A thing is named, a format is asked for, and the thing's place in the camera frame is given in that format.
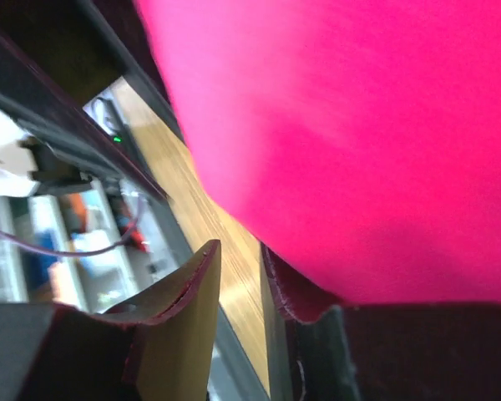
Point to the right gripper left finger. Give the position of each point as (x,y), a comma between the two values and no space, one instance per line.
(174,323)

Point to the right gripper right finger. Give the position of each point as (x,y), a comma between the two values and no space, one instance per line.
(308,357)

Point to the pink red t shirt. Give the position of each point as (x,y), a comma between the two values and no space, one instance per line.
(359,140)

